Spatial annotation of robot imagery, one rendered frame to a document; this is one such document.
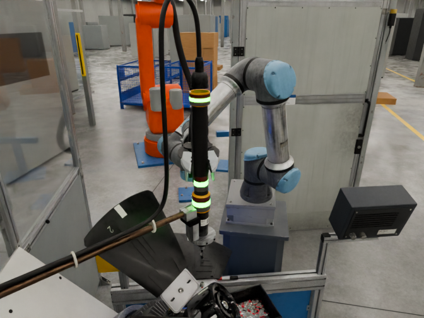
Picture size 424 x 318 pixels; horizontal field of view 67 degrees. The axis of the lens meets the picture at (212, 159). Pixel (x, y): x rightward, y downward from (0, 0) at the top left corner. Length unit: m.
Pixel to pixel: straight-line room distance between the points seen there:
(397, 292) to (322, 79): 1.70
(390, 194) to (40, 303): 1.20
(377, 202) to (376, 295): 1.55
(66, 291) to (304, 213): 2.53
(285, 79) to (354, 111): 1.86
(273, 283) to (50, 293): 0.91
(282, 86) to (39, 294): 0.88
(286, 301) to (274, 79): 0.99
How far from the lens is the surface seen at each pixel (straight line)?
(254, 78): 1.10
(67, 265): 0.66
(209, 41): 8.54
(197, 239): 0.80
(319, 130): 2.83
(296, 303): 1.62
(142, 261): 0.81
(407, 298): 2.92
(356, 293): 2.79
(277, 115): 1.15
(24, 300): 0.85
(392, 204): 1.38
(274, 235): 1.45
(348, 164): 3.08
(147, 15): 4.50
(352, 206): 1.30
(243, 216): 1.47
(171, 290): 0.84
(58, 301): 0.89
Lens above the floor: 1.85
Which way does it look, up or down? 23 degrees down
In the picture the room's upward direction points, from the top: straight up
